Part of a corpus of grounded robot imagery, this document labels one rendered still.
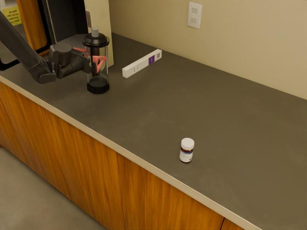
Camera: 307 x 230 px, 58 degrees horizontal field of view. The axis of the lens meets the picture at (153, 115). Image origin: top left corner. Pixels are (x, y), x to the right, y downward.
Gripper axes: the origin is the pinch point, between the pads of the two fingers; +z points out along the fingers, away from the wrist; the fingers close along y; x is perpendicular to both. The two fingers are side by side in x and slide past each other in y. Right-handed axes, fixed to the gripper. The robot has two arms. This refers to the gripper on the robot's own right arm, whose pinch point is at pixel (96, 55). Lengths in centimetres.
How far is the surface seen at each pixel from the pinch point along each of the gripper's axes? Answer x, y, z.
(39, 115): 33.4, 24.4, -16.2
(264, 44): -5, -52, 51
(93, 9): -14.3, 9.7, 9.5
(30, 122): 45, 37, -15
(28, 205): 112, 46, -27
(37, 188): 112, 52, -15
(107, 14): -10.7, 9.6, 17.5
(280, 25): -15, -56, 50
